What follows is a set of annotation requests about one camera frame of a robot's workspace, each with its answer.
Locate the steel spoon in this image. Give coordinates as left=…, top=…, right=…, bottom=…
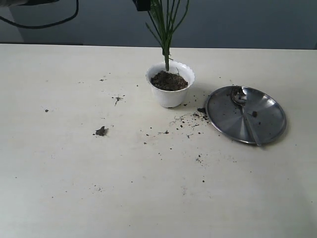
left=231, top=86, right=262, bottom=146

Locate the red artificial flower with leaves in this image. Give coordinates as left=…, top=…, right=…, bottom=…
left=146, top=0, right=190, bottom=71

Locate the dark brown potting soil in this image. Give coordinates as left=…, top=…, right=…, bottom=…
left=150, top=71, right=188, bottom=91

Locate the white plastic flower pot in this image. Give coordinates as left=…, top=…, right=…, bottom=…
left=146, top=60, right=195, bottom=108

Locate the round steel plate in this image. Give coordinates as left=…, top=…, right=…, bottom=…
left=205, top=86, right=287, bottom=145

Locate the soil clump on table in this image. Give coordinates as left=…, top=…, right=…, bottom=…
left=93, top=126, right=108, bottom=136

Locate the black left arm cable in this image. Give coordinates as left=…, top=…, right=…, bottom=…
left=0, top=0, right=79, bottom=29

